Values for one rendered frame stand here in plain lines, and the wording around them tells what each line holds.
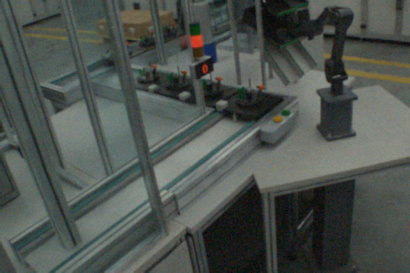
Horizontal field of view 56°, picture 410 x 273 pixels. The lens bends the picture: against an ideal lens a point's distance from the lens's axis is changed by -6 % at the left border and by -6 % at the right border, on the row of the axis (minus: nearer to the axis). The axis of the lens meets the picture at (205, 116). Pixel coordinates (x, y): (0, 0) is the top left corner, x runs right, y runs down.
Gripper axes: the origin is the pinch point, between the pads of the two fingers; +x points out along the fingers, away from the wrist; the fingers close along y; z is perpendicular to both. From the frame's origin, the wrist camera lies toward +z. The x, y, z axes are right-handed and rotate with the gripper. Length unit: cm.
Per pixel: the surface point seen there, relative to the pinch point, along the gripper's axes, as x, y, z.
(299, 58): 12.0, -17.3, -16.7
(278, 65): 8.9, 1.0, -16.7
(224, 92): 24.3, 27.9, -24.8
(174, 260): -34, 98, -65
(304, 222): 6, 3, -110
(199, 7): 84, -3, 23
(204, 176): -25, 75, -42
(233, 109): 5.6, 36.4, -30.0
